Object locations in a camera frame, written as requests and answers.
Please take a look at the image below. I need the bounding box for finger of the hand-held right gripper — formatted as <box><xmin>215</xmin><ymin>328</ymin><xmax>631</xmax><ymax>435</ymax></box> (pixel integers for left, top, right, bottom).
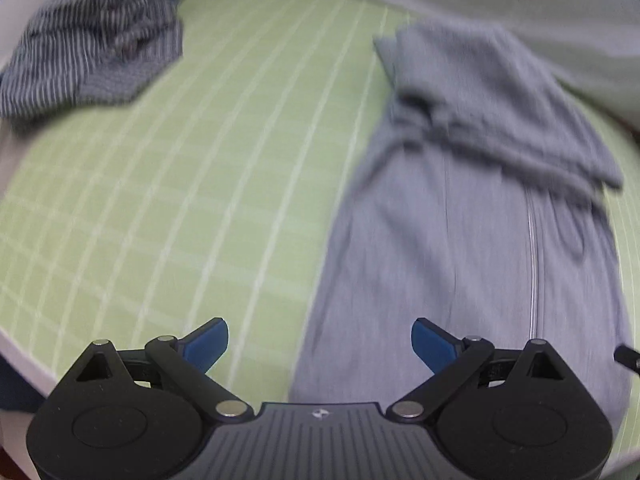
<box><xmin>613</xmin><ymin>343</ymin><xmax>640</xmax><ymax>374</ymax></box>

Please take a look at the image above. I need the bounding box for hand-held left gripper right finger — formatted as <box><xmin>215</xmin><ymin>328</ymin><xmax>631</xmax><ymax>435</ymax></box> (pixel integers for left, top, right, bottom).
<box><xmin>385</xmin><ymin>317</ymin><xmax>577</xmax><ymax>422</ymax></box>

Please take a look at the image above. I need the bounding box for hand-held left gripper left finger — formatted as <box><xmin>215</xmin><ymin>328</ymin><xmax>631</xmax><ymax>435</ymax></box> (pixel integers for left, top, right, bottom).
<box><xmin>64</xmin><ymin>317</ymin><xmax>254</xmax><ymax>422</ymax></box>

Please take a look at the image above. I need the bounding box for grey zip hoodie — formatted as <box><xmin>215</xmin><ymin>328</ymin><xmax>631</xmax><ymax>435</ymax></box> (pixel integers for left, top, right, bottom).
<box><xmin>290</xmin><ymin>16</ymin><xmax>632</xmax><ymax>457</ymax></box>

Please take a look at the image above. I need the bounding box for dark blue cloth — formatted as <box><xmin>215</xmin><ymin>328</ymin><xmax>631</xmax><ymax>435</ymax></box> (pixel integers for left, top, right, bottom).
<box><xmin>0</xmin><ymin>357</ymin><xmax>47</xmax><ymax>414</ymax></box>

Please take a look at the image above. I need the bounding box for dark striped garment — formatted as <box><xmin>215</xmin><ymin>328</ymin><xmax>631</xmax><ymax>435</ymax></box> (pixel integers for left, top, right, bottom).
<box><xmin>0</xmin><ymin>0</ymin><xmax>202</xmax><ymax>125</ymax></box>

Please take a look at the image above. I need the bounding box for white carrot-print blanket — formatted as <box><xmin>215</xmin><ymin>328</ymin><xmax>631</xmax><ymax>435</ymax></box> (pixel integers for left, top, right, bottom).
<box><xmin>192</xmin><ymin>0</ymin><xmax>640</xmax><ymax>133</ymax></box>

